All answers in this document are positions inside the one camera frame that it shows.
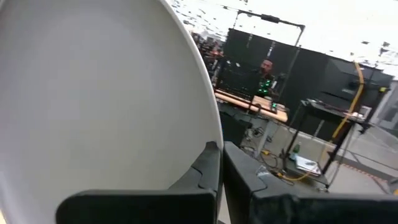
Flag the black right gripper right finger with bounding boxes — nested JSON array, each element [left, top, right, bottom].
[[223, 141, 398, 224]]

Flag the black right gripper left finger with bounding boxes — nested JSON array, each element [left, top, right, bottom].
[[55, 141, 223, 224]]

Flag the white round plate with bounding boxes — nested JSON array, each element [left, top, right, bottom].
[[0, 0, 224, 224]]

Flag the green plastic bottle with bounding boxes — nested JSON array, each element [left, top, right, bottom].
[[290, 141, 302, 161]]

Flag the wooden workbench table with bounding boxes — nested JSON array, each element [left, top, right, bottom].
[[214, 88, 289, 123]]

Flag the black metal stand table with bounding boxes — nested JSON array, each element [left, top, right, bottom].
[[283, 98, 373, 189]]

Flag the person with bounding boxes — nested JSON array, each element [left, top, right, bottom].
[[255, 58, 278, 97]]

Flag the yellow floor cable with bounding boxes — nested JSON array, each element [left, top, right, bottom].
[[260, 149, 312, 183]]

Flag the yellow hanging cable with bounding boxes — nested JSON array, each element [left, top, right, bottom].
[[331, 60, 365, 139]]

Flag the black partition wall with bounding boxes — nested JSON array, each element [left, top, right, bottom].
[[222, 27, 394, 141]]

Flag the black metal camera frame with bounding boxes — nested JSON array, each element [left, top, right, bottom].
[[233, 8, 306, 103]]

